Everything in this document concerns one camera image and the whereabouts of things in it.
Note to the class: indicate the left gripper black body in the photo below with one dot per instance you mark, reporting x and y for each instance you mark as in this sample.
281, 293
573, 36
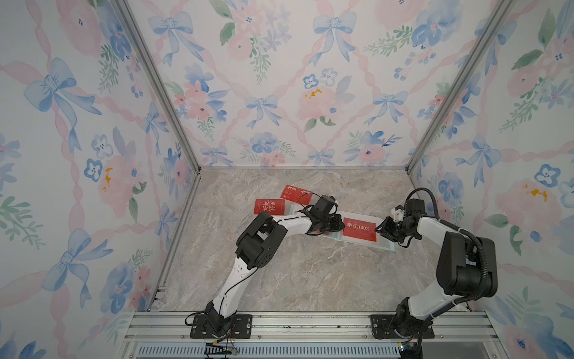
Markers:
329, 224

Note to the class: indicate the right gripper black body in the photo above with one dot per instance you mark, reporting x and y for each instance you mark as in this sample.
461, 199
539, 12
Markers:
401, 234

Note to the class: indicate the red card 100 percent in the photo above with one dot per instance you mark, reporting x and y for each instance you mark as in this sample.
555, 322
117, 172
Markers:
361, 230

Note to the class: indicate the red card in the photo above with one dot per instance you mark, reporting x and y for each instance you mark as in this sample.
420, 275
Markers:
271, 206
297, 195

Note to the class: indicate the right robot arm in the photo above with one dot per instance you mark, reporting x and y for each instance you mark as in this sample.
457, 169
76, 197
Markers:
465, 271

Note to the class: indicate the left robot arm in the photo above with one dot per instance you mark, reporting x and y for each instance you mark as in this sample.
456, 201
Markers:
256, 247

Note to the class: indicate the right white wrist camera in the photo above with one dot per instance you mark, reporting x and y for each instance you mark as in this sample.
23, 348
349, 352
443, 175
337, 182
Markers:
398, 213

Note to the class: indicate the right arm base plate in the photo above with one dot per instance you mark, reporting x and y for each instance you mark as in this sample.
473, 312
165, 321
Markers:
387, 326

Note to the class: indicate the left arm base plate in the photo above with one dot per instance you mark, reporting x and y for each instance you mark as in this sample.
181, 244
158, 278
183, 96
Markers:
238, 326

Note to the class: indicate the aluminium front rail frame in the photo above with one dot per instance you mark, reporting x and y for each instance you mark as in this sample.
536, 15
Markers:
309, 335

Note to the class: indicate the right aluminium corner post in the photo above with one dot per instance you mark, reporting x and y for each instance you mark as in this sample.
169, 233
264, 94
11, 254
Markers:
482, 44

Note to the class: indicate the aluminium corner post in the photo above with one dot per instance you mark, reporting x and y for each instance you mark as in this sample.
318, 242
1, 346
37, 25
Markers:
126, 18
482, 44

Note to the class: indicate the left aluminium corner post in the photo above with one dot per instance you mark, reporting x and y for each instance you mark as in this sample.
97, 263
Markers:
126, 18

